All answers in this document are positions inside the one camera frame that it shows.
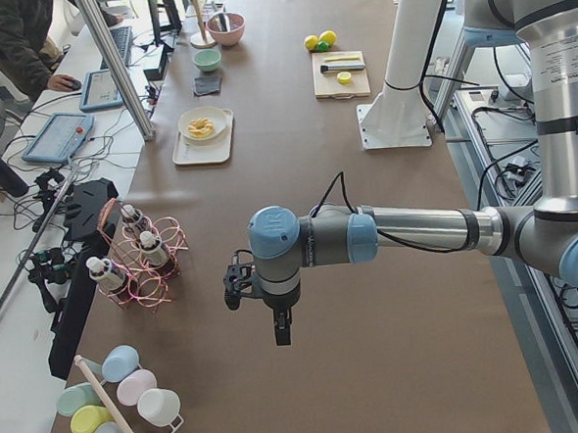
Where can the tea bottle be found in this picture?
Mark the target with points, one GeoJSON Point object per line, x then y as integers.
{"type": "Point", "coordinates": [110, 278]}
{"type": "Point", "coordinates": [134, 222]}
{"type": "Point", "coordinates": [153, 249]}

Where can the wooden cutting board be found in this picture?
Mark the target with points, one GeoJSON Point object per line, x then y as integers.
{"type": "Point", "coordinates": [326, 85]}

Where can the grey cloth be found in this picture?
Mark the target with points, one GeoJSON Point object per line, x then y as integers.
{"type": "Point", "coordinates": [207, 85]}

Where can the wooden mug tree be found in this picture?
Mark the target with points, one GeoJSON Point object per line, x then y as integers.
{"type": "Point", "coordinates": [201, 39]}

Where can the yellow cup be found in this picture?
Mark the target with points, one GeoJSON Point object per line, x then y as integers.
{"type": "Point", "coordinates": [88, 418]}

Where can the braided ring donut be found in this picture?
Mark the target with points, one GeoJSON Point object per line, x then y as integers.
{"type": "Point", "coordinates": [201, 128]}

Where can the green bowl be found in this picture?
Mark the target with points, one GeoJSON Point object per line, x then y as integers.
{"type": "Point", "coordinates": [207, 60]}

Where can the blue teach pendant near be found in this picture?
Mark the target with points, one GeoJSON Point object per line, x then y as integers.
{"type": "Point", "coordinates": [59, 139]}

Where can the half lemon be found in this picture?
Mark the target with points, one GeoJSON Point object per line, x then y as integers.
{"type": "Point", "coordinates": [344, 78]}

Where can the copper wire bottle rack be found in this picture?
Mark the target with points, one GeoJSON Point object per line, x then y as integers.
{"type": "Point", "coordinates": [142, 256]}

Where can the pink cup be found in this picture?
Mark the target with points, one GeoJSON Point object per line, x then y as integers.
{"type": "Point", "coordinates": [130, 390]}

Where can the black handled knife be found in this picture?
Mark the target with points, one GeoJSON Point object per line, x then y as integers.
{"type": "Point", "coordinates": [341, 67]}

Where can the white cup rack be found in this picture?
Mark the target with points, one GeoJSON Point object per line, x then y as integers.
{"type": "Point", "coordinates": [127, 418]}

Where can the white cup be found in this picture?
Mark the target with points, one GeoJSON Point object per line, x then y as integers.
{"type": "Point", "coordinates": [160, 407]}

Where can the cream serving tray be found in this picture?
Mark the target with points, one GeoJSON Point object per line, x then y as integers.
{"type": "Point", "coordinates": [210, 150]}

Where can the yellow plastic knife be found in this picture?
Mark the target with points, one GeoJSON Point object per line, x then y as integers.
{"type": "Point", "coordinates": [342, 57]}

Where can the aluminium frame post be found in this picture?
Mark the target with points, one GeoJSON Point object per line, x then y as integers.
{"type": "Point", "coordinates": [99, 31]}

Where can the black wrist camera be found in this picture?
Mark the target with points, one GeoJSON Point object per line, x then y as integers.
{"type": "Point", "coordinates": [239, 279]}

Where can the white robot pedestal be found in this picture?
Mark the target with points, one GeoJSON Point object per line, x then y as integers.
{"type": "Point", "coordinates": [397, 116]}

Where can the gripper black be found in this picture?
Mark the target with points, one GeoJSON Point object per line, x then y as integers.
{"type": "Point", "coordinates": [280, 302]}

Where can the blue teach pendant far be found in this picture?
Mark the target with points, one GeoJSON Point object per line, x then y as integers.
{"type": "Point", "coordinates": [99, 92]}

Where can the yellow lemon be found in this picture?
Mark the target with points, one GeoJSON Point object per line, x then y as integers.
{"type": "Point", "coordinates": [310, 42]}
{"type": "Point", "coordinates": [329, 37]}

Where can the pink bowl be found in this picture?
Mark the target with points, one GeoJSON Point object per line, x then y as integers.
{"type": "Point", "coordinates": [232, 37]}

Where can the green handled reach grabber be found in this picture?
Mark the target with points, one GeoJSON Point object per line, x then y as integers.
{"type": "Point", "coordinates": [59, 198]}

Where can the green cup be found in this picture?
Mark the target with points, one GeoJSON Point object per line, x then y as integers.
{"type": "Point", "coordinates": [76, 397]}

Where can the person in green jacket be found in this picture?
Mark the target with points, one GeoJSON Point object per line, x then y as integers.
{"type": "Point", "coordinates": [28, 56]}

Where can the black device stand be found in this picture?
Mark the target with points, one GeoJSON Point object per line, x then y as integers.
{"type": "Point", "coordinates": [81, 221]}

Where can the black keyboard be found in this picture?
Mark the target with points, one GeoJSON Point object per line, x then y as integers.
{"type": "Point", "coordinates": [122, 37]}

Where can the green lime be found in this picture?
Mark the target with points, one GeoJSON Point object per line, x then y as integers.
{"type": "Point", "coordinates": [322, 46]}

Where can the white plate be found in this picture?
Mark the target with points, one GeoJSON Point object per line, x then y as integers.
{"type": "Point", "coordinates": [215, 114]}

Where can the blue teach pendant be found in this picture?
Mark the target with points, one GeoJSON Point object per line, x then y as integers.
{"type": "Point", "coordinates": [59, 139]}
{"type": "Point", "coordinates": [99, 92]}

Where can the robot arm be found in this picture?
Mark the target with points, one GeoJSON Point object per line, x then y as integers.
{"type": "Point", "coordinates": [544, 235]}

